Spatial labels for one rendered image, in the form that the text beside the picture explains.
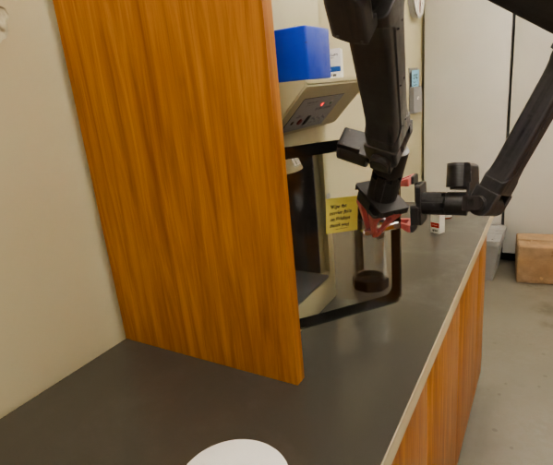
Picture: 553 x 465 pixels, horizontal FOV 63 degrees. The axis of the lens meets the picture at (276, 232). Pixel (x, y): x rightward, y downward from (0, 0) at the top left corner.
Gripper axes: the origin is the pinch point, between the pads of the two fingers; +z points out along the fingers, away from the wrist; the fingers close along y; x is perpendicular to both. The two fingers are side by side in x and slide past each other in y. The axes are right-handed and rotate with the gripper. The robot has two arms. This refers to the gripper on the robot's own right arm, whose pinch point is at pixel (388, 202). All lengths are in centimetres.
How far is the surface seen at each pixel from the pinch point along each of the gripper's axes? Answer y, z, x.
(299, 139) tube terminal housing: 20.0, 12.3, 22.8
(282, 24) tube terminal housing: 44, 12, 27
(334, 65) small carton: 34.6, 4.4, 18.8
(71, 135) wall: 27, 55, 49
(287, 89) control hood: 31, 4, 41
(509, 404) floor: -119, -26, -89
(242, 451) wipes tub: -10, -6, 80
